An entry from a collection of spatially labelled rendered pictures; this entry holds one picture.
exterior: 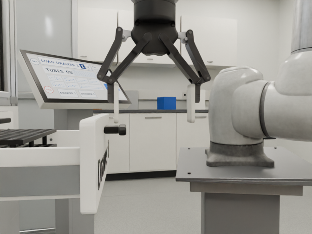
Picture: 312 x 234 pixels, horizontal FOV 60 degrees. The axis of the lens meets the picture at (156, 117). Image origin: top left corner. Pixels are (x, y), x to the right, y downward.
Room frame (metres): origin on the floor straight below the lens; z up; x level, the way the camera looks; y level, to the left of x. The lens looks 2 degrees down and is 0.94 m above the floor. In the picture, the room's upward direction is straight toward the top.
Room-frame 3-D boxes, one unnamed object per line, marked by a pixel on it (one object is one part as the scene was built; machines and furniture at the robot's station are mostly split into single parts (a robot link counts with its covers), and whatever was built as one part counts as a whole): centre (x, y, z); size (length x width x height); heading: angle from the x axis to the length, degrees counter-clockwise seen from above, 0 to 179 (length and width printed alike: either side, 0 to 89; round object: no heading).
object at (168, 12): (0.49, 0.00, 1.08); 0.08 x 0.07 x 0.09; 97
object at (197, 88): (0.50, -0.08, 0.98); 0.03 x 0.01 x 0.05; 97
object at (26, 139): (0.44, 0.19, 0.90); 0.18 x 0.02 x 0.01; 7
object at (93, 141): (0.45, 0.09, 0.87); 0.29 x 0.02 x 0.11; 7
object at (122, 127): (0.45, 0.07, 0.91); 0.07 x 0.04 x 0.01; 7
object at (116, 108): (0.48, 0.07, 0.95); 0.03 x 0.01 x 0.07; 7
